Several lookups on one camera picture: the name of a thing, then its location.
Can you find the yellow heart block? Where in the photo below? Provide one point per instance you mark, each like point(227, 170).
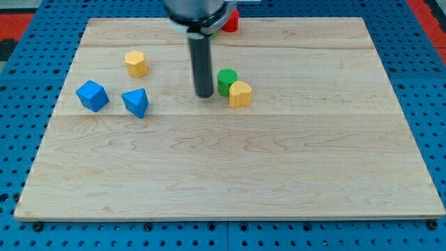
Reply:
point(240, 94)

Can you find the green cylinder block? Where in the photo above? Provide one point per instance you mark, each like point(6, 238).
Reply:
point(225, 78)

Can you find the wooden board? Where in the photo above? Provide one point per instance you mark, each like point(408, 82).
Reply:
point(324, 137)

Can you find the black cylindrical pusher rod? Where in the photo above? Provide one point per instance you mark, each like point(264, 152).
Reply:
point(201, 66)

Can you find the blue triangle block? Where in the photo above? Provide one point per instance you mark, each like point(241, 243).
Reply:
point(136, 102)

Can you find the red cylinder block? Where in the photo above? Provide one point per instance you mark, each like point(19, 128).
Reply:
point(232, 24)

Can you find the yellow hexagon block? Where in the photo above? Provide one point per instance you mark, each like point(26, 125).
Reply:
point(136, 63)

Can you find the blue cube block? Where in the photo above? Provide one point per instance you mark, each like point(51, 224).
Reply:
point(92, 95)

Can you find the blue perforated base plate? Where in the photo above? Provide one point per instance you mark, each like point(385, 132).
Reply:
point(34, 75)

